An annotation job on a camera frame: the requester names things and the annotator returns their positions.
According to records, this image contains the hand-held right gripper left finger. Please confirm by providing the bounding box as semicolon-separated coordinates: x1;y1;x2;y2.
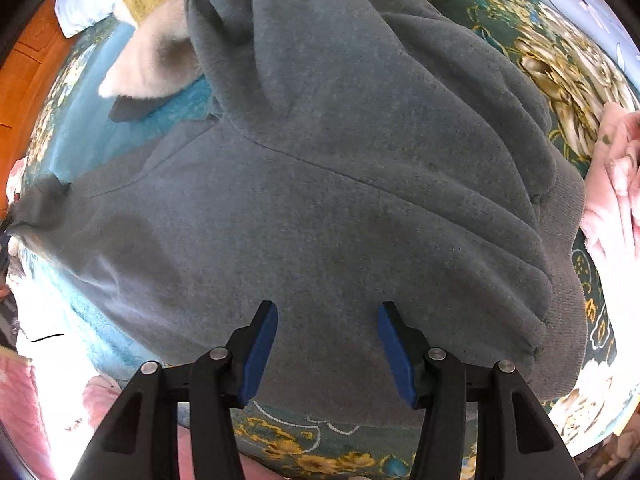
71;300;279;480

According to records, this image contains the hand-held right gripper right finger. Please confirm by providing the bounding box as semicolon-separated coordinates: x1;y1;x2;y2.
377;301;583;480

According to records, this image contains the grey hooded sweatshirt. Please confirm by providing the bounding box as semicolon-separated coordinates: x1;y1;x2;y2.
7;0;588;428

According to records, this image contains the pink floral blanket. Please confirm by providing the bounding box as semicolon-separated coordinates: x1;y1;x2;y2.
0;345;126;480

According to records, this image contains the pink fleece garment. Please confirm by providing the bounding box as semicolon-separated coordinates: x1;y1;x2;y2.
579;101;640;311

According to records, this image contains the cream fluffy garment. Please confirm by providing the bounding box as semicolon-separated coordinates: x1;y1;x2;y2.
97;0;201;101

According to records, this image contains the floral green bed sheet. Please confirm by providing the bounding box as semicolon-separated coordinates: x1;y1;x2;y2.
20;0;640;480

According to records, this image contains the orange wooden furniture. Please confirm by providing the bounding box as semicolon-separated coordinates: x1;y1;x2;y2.
0;0;68;221

